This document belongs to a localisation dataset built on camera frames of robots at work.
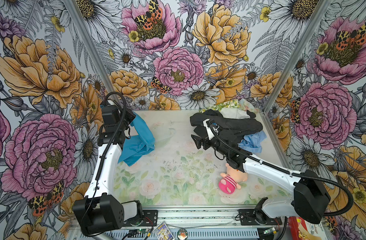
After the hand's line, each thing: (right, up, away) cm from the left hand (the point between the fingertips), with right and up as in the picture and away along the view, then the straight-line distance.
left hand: (133, 113), depth 77 cm
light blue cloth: (+69, -17, +18) cm, 73 cm away
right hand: (+34, -11, +2) cm, 36 cm away
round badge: (+25, -56, -7) cm, 62 cm away
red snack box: (+78, -52, -10) cm, 94 cm away
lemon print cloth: (+58, +9, +32) cm, 67 cm away
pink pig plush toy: (+51, -35, +3) cm, 62 cm away
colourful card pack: (+16, -55, -8) cm, 58 cm away
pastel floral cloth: (+72, +9, +41) cm, 83 cm away
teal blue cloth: (-5, -20, +19) cm, 28 cm away
